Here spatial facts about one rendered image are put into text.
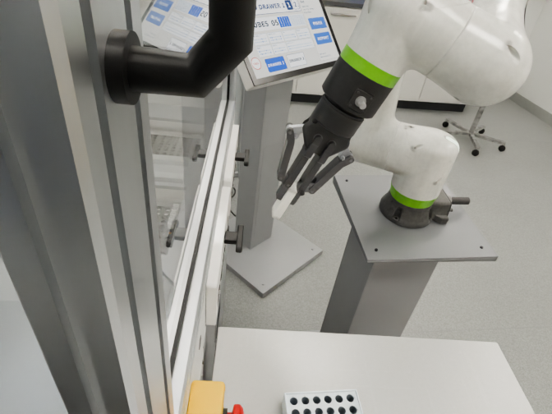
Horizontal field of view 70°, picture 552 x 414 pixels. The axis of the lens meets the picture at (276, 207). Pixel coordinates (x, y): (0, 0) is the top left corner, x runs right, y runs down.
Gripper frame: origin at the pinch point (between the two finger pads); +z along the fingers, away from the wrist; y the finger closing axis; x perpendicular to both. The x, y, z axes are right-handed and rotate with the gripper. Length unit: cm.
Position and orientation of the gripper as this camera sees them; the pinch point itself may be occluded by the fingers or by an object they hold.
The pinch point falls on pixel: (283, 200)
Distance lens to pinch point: 71.1
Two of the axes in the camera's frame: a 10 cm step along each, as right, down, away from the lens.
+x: -0.2, -6.0, 8.0
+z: -4.5, 7.2, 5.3
